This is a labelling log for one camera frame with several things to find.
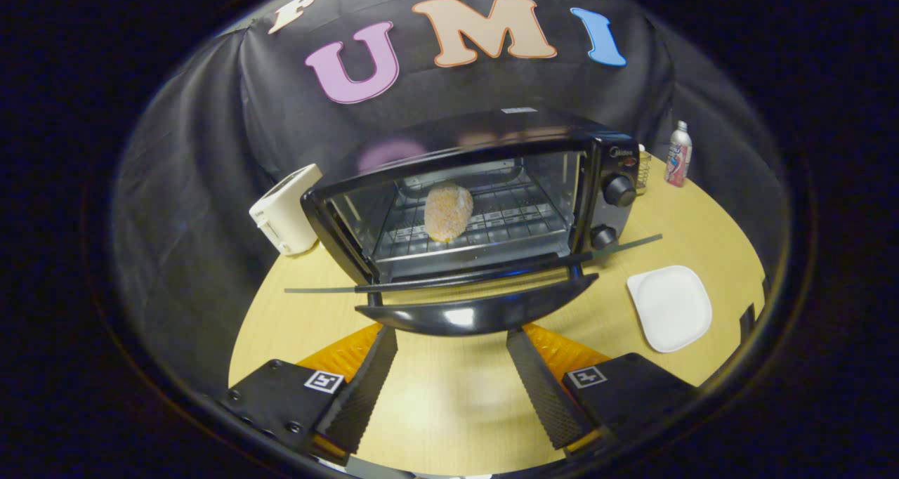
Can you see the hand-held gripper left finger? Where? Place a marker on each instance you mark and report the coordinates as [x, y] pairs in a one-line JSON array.
[[365, 395]]

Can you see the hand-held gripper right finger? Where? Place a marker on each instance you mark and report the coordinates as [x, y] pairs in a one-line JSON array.
[[544, 391]]

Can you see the breaded croquette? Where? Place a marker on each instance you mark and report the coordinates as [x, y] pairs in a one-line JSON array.
[[448, 212]]

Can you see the black toaster oven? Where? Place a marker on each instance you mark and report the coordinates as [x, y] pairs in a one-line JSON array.
[[618, 184]]

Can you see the white pop-up toaster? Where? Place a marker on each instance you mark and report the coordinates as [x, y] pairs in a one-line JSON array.
[[284, 212]]

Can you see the white square plate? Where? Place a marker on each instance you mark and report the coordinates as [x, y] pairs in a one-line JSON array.
[[671, 309]]

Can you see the silver and pink bottle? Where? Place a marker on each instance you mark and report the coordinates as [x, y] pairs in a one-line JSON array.
[[678, 157]]

